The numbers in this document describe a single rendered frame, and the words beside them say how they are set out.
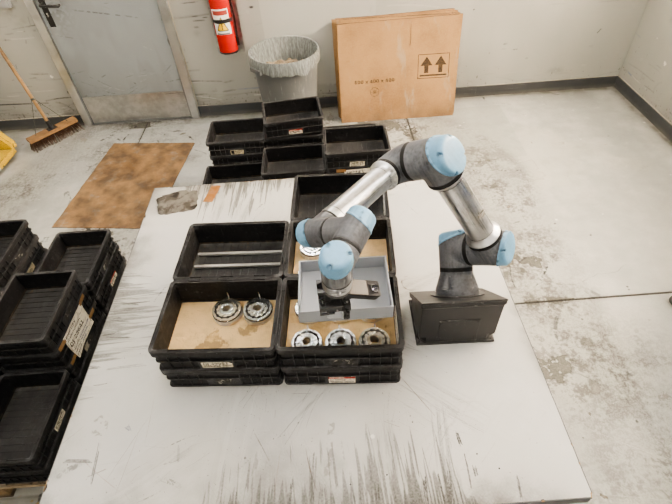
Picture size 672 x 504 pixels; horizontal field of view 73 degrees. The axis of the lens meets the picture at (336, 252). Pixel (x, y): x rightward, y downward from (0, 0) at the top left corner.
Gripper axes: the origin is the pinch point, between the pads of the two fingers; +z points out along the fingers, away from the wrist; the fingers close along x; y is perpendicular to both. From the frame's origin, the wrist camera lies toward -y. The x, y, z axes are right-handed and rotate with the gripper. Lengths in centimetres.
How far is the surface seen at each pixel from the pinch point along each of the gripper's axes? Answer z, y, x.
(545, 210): 145, -153, -112
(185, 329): 30, 55, -12
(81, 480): 31, 85, 32
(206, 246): 41, 51, -52
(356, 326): 28.2, -4.2, -5.1
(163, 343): 24, 60, -6
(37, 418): 85, 136, -1
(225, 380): 34, 42, 6
